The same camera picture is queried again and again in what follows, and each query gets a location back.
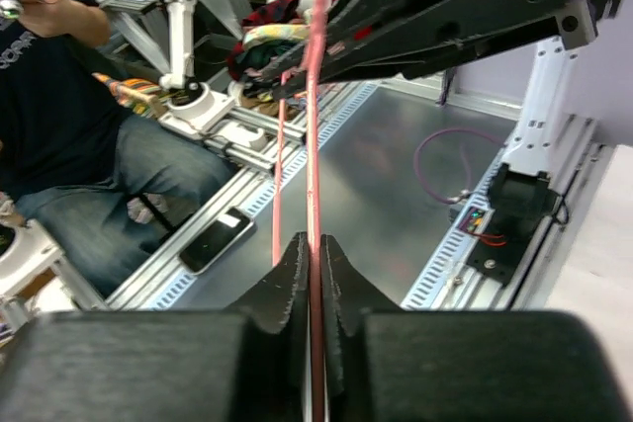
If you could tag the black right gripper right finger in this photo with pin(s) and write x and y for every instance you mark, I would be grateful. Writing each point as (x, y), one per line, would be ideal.
(385, 363)

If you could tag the seated person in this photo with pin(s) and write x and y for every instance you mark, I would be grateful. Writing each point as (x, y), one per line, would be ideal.
(72, 157)

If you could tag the pink hanger of grey skirt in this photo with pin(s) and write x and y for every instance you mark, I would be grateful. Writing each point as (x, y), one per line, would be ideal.
(314, 391)

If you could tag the black smartphone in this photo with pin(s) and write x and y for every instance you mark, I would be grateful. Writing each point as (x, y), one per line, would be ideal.
(215, 240)

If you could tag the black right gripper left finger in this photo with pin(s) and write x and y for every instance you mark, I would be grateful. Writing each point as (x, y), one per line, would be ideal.
(245, 362)

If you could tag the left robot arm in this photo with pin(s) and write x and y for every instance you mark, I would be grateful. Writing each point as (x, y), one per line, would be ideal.
(520, 193)

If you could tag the pile of colourful clothes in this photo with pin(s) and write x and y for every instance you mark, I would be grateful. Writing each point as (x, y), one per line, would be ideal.
(267, 33)

